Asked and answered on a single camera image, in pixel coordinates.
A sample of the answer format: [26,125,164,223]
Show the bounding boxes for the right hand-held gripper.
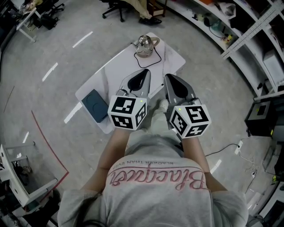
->
[164,74,211,139]

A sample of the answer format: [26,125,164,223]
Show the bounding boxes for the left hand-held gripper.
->
[107,68,152,131]

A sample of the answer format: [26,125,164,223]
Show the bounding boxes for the steel electric kettle beige handle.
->
[130,35,161,57]

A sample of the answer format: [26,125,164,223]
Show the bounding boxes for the person's right forearm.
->
[181,137,228,191]

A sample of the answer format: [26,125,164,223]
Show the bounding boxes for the person's left forearm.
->
[79,128,130,191]

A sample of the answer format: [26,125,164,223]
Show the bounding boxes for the black office chair base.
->
[102,0,125,23]

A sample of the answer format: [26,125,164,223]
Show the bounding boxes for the dark teal box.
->
[81,88,110,124]

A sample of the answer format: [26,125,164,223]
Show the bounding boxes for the person's white shoe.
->
[156,98,169,110]

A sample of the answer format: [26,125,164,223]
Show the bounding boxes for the person's light trousers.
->
[142,104,178,142]

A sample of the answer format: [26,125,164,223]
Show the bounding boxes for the white low coffee table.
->
[75,32,186,134]

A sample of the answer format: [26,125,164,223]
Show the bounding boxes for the white power strip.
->
[234,140,244,156]

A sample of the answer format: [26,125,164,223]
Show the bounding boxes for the dark equipment cabinet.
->
[244,97,284,141]

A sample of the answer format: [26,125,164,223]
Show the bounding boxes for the red floor tape line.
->
[31,110,69,191]

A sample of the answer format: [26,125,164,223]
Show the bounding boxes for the white shelving unit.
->
[168,0,284,98]

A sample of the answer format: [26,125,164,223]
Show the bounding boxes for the person's grey printed shirt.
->
[57,134,249,227]

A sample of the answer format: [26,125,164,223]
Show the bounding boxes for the white desk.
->
[15,6,42,43]

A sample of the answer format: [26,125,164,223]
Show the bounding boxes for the white side table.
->
[0,143,58,208]

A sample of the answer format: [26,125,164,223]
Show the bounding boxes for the black power cord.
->
[133,46,162,69]

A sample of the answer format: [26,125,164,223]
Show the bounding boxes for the black floor cable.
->
[205,143,240,157]

